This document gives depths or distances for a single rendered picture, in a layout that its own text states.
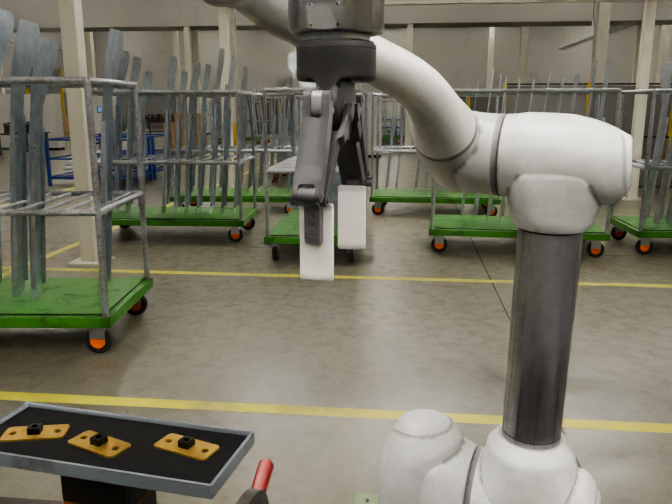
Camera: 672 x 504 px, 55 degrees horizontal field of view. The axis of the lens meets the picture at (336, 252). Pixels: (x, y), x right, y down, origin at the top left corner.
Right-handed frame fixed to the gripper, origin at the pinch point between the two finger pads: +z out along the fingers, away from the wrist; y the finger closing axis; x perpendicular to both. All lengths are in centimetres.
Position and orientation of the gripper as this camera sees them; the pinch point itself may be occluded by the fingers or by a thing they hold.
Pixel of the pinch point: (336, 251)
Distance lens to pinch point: 65.1
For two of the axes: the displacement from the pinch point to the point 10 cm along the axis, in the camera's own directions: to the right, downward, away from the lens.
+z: 0.0, 9.8, 2.2
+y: -2.5, 2.1, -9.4
